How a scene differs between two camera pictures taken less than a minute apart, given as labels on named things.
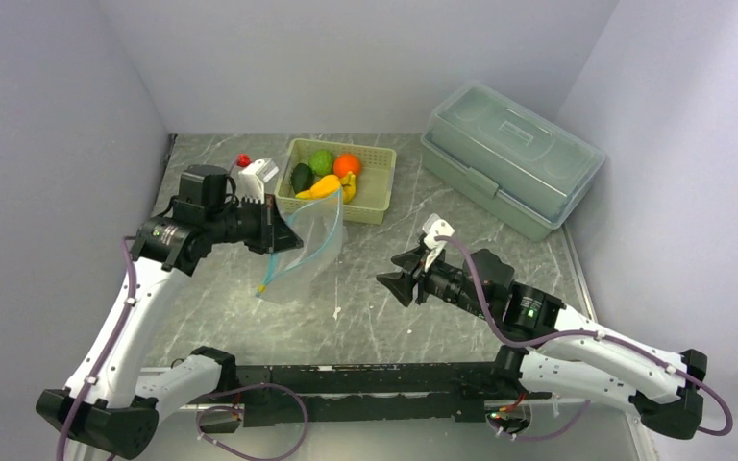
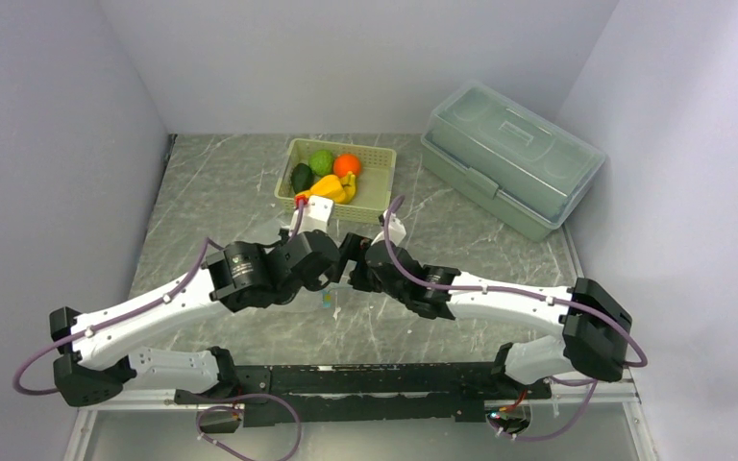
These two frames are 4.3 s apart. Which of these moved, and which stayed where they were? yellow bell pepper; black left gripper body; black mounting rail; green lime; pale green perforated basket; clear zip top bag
Moved: black left gripper body; clear zip top bag
Stayed: black mounting rail; pale green perforated basket; green lime; yellow bell pepper
